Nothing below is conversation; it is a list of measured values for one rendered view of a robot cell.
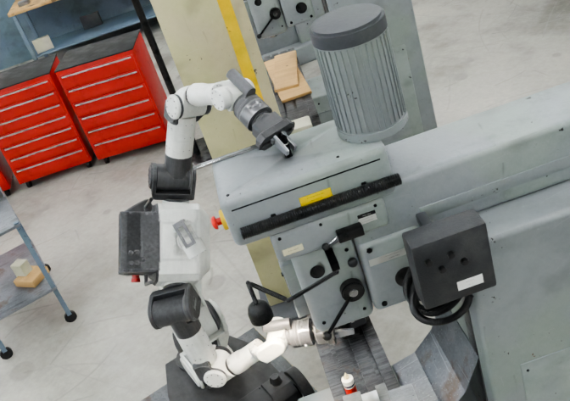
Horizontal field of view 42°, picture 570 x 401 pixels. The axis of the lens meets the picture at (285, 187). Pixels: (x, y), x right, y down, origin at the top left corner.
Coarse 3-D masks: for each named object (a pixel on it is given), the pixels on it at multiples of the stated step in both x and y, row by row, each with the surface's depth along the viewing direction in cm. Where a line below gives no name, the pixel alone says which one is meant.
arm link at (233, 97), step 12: (228, 72) 208; (228, 84) 210; (240, 84) 206; (216, 96) 208; (228, 96) 207; (240, 96) 208; (252, 96) 207; (216, 108) 211; (228, 108) 211; (240, 108) 206
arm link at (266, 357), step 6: (252, 342) 246; (258, 342) 247; (270, 342) 237; (276, 342) 237; (282, 342) 238; (252, 348) 243; (258, 348) 240; (264, 348) 238; (270, 348) 238; (276, 348) 238; (282, 348) 238; (252, 354) 244; (258, 354) 240; (264, 354) 240; (270, 354) 240; (276, 354) 239; (264, 360) 241; (270, 360) 241
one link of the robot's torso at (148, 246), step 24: (120, 216) 237; (144, 216) 238; (168, 216) 241; (192, 216) 243; (120, 240) 235; (144, 240) 237; (168, 240) 239; (120, 264) 234; (144, 264) 236; (168, 264) 238; (192, 264) 240
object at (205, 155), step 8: (136, 0) 582; (136, 8) 585; (144, 16) 590; (144, 24) 592; (144, 32) 597; (152, 32) 599; (152, 40) 599; (152, 48) 603; (160, 56) 608; (160, 64) 610; (160, 72) 615; (168, 80) 617; (168, 88) 621; (200, 144) 666; (200, 152) 653; (208, 152) 649; (192, 160) 644; (200, 160) 639; (208, 160) 635
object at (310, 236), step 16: (352, 208) 203; (368, 208) 203; (384, 208) 205; (304, 224) 203; (320, 224) 203; (336, 224) 204; (352, 224) 205; (368, 224) 206; (384, 224) 207; (272, 240) 203; (288, 240) 204; (304, 240) 205; (320, 240) 206; (336, 240) 207; (288, 256) 206
